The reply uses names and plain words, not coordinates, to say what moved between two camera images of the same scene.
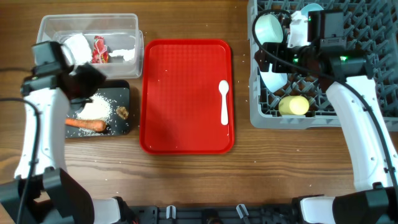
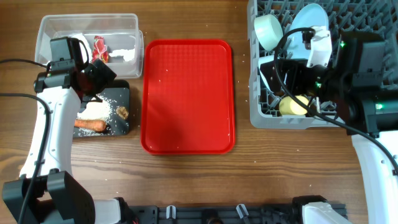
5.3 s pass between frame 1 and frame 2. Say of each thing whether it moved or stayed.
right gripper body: moved
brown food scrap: stayed
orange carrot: stayed
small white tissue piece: stayed
